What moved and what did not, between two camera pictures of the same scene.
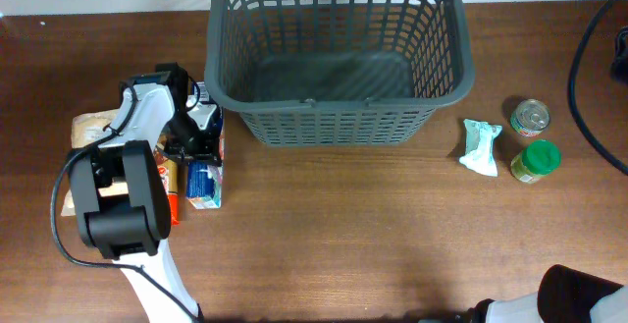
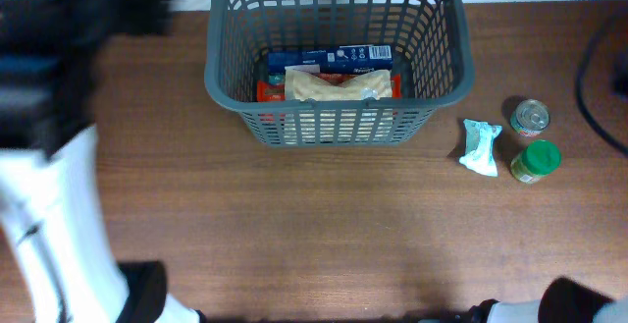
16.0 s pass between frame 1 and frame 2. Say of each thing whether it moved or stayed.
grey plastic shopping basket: stayed
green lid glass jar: stayed
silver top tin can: stayed
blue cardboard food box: moved
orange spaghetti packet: moved
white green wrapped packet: stayed
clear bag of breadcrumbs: moved
